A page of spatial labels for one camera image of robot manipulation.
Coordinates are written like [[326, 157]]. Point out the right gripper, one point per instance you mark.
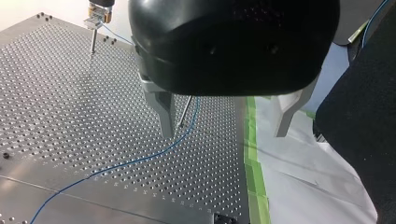
[[102, 2]]

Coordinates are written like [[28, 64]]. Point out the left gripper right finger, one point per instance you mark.
[[288, 113]]

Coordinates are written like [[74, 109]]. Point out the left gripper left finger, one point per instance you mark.
[[165, 112]]

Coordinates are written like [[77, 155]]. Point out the connector holder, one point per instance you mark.
[[225, 219]]

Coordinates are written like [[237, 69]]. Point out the black panel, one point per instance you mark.
[[361, 124]]

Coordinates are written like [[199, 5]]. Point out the metal post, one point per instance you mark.
[[93, 40], [185, 112]]

